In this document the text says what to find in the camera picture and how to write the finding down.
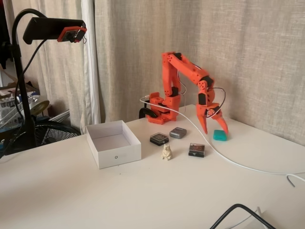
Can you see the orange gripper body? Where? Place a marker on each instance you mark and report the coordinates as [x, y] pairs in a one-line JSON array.
[[204, 111]]

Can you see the orange fixed gripper finger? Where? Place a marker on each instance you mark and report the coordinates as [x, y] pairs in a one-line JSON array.
[[203, 122]]

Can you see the orange moving gripper finger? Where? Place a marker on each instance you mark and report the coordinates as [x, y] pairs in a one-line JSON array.
[[222, 124]]

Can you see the teal green cube case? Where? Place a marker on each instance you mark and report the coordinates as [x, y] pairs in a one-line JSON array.
[[218, 136]]

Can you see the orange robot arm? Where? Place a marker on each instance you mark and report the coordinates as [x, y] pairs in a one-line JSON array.
[[188, 69]]

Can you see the white cardboard box bin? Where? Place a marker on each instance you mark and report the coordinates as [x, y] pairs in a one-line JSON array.
[[114, 152]]

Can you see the grey metal case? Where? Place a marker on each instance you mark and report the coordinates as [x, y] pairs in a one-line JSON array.
[[177, 132]]

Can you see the black box with clear lid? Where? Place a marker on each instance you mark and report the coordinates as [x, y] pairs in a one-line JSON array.
[[197, 149]]

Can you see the cream bear figurine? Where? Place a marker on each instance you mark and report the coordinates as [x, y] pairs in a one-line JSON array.
[[167, 152]]

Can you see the black box with red top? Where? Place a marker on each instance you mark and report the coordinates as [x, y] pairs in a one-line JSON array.
[[158, 138]]

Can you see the black table clamp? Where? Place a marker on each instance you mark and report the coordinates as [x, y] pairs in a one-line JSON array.
[[147, 111]]

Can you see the beige linen curtain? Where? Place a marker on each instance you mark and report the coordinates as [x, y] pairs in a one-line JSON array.
[[238, 35]]

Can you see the white curtain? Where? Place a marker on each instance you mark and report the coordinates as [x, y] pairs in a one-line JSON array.
[[71, 71]]

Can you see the black floor fan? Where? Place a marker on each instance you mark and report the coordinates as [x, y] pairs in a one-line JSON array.
[[54, 133]]

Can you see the metal lamp shade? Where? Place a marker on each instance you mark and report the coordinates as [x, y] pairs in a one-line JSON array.
[[39, 105]]

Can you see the cardboard box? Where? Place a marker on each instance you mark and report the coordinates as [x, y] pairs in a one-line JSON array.
[[9, 91]]

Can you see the orange mounted camera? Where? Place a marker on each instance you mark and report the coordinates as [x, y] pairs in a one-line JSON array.
[[71, 34]]

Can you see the black gooseneck camera stand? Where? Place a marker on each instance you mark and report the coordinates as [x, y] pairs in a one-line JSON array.
[[47, 27]]

